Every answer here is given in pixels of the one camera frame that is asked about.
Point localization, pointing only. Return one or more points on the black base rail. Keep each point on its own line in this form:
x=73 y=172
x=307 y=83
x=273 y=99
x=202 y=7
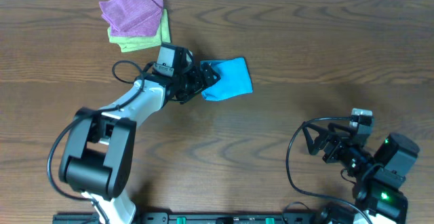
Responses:
x=165 y=218

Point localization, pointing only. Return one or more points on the green folded cloth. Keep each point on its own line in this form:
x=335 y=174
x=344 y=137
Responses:
x=130 y=44

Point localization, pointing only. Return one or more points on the blue microfiber cloth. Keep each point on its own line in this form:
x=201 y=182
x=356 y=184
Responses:
x=234 y=79

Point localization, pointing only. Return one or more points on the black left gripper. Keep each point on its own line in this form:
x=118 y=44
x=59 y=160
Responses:
x=196 y=80

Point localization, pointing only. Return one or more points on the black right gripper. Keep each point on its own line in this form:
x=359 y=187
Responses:
x=331 y=146

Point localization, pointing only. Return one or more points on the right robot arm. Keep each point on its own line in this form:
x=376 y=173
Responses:
x=379 y=176

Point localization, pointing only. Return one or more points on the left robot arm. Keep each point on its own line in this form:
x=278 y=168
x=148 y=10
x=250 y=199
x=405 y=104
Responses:
x=97 y=157

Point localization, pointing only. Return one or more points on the purple folded cloth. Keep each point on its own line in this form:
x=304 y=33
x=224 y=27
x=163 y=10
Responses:
x=132 y=18

